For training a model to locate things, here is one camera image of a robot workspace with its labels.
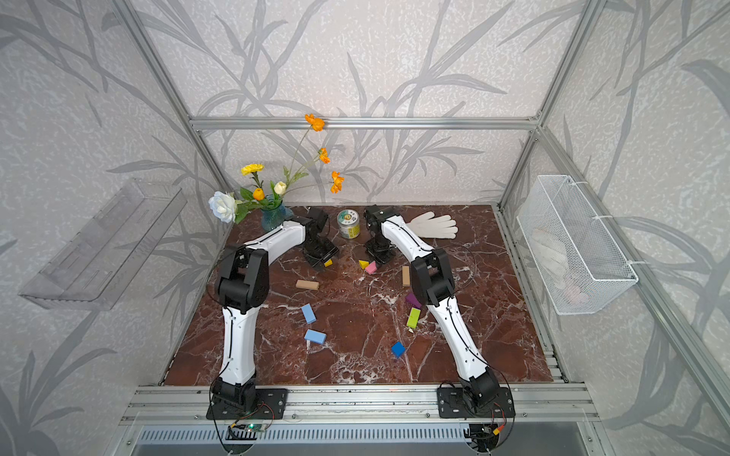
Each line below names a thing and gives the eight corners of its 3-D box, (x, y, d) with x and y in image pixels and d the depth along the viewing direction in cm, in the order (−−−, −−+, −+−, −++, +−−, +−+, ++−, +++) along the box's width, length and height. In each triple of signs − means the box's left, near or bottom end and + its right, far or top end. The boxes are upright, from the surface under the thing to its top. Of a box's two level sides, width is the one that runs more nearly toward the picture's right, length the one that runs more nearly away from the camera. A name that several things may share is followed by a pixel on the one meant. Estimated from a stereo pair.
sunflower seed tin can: (339, 239, 112) (336, 223, 105) (341, 225, 117) (338, 208, 109) (359, 239, 112) (357, 223, 105) (360, 225, 117) (359, 209, 109)
